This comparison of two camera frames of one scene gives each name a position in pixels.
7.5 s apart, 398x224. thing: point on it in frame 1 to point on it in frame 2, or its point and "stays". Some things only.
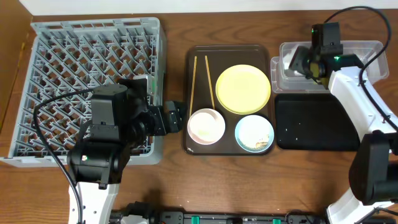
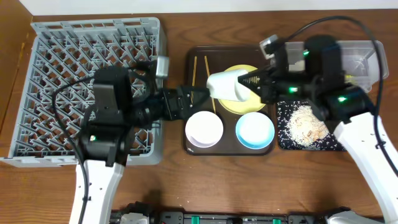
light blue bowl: (254, 133) stays
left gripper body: (160, 121) to (173, 103)
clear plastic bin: (283, 80) stays
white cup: (206, 126) to (226, 86)
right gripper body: (311, 66) to (269, 86)
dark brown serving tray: (227, 107) stays
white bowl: (206, 126) stays
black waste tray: (313, 121) stays
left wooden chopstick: (193, 85) stays
